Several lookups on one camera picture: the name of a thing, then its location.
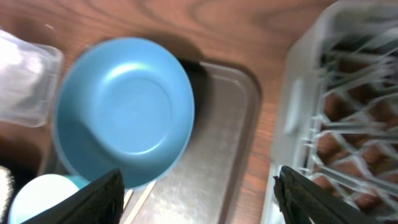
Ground light blue small bowl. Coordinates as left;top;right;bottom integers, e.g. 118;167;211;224
7;174;90;224

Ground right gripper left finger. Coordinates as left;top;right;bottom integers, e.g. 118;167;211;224
25;169;124;224

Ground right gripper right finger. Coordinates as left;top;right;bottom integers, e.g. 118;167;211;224
274;166;378;224

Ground clear plastic waste bin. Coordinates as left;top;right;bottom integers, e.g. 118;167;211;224
1;30;63;128

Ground brown serving tray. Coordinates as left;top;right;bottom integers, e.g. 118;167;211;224
37;60;262;224

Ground pile of rice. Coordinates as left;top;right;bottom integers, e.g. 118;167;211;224
0;166;15;223

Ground dark blue plate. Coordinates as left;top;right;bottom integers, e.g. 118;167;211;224
53;37;195;189

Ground grey dishwasher rack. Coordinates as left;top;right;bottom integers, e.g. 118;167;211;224
262;1;397;223

